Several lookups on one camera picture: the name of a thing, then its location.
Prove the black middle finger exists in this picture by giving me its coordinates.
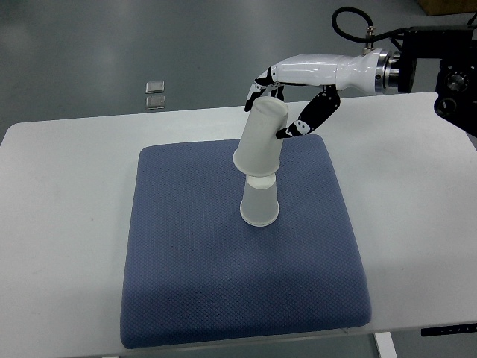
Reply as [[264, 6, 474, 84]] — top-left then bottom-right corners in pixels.
[[244, 78, 274, 111]]

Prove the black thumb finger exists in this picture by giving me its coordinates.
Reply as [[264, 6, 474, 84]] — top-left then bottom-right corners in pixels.
[[275, 85, 341, 139]]

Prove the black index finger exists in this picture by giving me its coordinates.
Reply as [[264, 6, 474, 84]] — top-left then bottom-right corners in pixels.
[[269, 82, 285, 101]]

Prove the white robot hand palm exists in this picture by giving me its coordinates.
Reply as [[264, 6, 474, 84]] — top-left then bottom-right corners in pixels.
[[271, 48, 392, 95]]

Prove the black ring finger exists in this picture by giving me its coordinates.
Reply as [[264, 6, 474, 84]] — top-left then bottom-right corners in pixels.
[[254, 66, 276, 86]]

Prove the white paper cup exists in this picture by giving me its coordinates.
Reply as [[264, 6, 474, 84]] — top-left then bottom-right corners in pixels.
[[240, 174, 279, 227], [233, 97, 288, 177]]

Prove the cardboard box corner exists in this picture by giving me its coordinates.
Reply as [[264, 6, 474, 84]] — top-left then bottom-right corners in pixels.
[[417, 0, 477, 16]]

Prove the upper metal floor plate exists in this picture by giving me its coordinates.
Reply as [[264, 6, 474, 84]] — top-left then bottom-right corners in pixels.
[[145, 80, 165, 94]]

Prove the metal floor plate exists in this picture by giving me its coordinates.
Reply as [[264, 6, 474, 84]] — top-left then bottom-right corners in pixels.
[[145, 95, 165, 110], [145, 80, 165, 94]]

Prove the lower metal floor plate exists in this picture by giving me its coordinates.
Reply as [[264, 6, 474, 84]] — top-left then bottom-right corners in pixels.
[[145, 95, 165, 110]]

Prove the blue fabric cushion mat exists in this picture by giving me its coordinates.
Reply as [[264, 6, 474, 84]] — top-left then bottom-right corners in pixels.
[[120, 134, 372, 349]]

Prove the white table leg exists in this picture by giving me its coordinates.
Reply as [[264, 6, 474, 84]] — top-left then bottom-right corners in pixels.
[[373, 332, 397, 358]]

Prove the black table control panel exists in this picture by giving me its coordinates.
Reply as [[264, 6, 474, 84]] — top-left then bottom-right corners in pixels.
[[420, 323, 477, 337]]

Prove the black cable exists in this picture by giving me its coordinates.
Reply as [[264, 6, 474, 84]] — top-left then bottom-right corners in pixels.
[[331, 7, 407, 53]]

